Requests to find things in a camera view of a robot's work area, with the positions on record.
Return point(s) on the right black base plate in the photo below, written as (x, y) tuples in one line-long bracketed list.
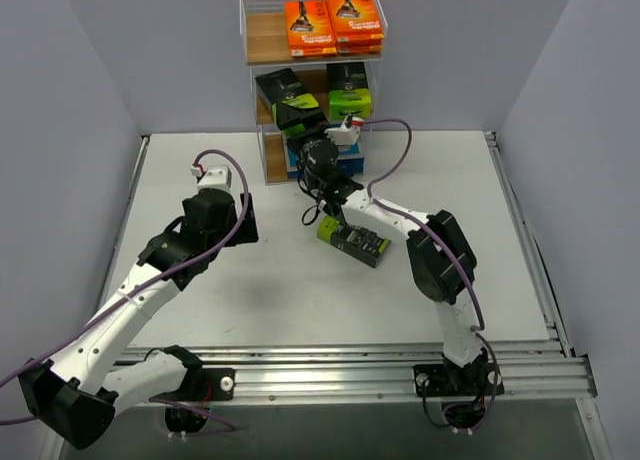
[(449, 380)]

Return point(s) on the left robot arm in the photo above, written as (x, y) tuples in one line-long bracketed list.
[(76, 391)]

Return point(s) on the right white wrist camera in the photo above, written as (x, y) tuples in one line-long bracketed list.
[(347, 133)]

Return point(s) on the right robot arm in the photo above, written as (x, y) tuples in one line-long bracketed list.
[(441, 260)]

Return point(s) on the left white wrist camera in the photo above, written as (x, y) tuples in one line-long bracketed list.
[(216, 177)]

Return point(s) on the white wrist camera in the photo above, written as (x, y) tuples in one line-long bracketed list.
[(347, 133), (216, 177)]

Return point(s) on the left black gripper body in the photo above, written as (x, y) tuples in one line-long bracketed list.
[(248, 217)]

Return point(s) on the black green razor box front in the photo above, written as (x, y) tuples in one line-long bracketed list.
[(283, 88)]

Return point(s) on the black box with face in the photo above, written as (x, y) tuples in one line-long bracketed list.
[(359, 243)]

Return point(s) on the white wire wooden shelf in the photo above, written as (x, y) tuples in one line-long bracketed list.
[(262, 29)]

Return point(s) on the black green razor box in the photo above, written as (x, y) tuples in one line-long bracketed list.
[(348, 91), (283, 88)]

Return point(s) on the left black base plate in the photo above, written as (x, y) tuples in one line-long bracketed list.
[(218, 384)]

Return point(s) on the large orange Fusion5 razor box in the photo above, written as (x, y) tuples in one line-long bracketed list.
[(308, 29)]

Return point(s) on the narrow orange Fusion5 razor box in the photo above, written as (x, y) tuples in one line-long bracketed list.
[(355, 21)]

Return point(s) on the orange razor box on shelf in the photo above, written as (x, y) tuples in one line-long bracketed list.
[(369, 47)]

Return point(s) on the grey blue razor box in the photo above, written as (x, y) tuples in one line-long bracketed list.
[(351, 165)]

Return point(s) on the blue Harry's box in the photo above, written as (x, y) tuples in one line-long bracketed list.
[(290, 159), (355, 150)]

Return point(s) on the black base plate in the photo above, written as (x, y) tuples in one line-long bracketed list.
[(449, 380), (218, 384)]

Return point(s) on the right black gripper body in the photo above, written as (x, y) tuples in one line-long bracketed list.
[(304, 131)]

